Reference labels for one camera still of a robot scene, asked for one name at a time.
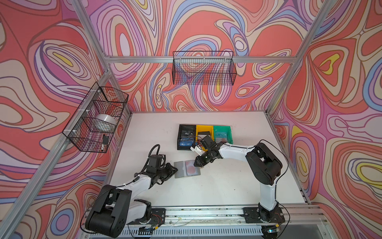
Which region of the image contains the grey card holder wallet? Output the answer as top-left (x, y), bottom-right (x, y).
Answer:
top-left (174, 160), bottom-right (201, 178)

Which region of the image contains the blue credit card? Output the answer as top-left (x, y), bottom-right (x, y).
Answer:
top-left (177, 140), bottom-right (194, 150)

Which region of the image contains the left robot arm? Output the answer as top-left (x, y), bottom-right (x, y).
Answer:
top-left (80, 144), bottom-right (178, 238)

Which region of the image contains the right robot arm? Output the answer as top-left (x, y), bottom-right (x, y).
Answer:
top-left (190, 135), bottom-right (283, 223)

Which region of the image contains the pink round-print card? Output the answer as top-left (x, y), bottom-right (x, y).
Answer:
top-left (185, 160), bottom-right (201, 177)

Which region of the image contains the green plastic bin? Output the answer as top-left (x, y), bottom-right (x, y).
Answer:
top-left (213, 125), bottom-right (233, 144)

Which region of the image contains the black plastic bin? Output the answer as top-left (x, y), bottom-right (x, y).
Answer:
top-left (177, 124), bottom-right (196, 145)

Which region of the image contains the yellow plastic bin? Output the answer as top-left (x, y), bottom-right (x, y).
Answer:
top-left (196, 124), bottom-right (214, 141)

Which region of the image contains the white tape roll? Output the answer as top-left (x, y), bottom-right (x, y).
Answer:
top-left (96, 114), bottom-right (117, 125)

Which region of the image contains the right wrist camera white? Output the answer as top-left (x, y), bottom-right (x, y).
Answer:
top-left (190, 144), bottom-right (204, 156)

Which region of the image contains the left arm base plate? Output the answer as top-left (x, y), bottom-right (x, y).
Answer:
top-left (139, 208), bottom-right (166, 226)

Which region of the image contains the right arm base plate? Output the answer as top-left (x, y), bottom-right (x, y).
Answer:
top-left (241, 205), bottom-right (286, 224)

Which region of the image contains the black wire basket left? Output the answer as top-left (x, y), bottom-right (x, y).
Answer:
top-left (62, 82), bottom-right (129, 153)

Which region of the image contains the black wire basket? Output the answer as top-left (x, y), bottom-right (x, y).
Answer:
top-left (172, 50), bottom-right (237, 86)
top-left (62, 82), bottom-right (129, 153)

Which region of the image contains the black wire basket back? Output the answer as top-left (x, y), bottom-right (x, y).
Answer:
top-left (172, 50), bottom-right (237, 86)

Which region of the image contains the aluminium front rail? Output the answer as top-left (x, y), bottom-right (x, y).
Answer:
top-left (118, 204), bottom-right (335, 239)

